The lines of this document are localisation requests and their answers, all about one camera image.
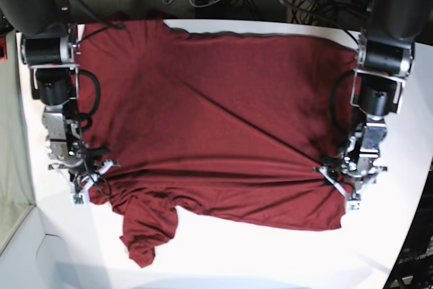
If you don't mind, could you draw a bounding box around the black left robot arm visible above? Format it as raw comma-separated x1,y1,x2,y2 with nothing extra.
317,0,432,210

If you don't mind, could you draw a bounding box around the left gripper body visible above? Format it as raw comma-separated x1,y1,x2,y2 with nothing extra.
313,153,388,203

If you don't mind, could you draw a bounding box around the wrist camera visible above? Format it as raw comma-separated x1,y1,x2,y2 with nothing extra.
70,192,89,206
345,200,361,212

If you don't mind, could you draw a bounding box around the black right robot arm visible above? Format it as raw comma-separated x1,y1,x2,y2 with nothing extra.
1,0,124,205

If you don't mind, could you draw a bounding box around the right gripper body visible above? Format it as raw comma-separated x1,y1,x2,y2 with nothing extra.
49,148,120,198

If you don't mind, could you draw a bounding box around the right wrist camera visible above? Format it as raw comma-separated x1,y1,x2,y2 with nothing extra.
70,192,89,206

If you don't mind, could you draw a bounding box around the dark red t-shirt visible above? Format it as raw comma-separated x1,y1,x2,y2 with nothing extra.
78,19,355,267

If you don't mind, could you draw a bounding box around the green cloth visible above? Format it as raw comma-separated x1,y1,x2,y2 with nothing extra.
1,31,35,246

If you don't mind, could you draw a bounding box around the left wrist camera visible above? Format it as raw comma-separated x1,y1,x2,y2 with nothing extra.
345,200,361,212

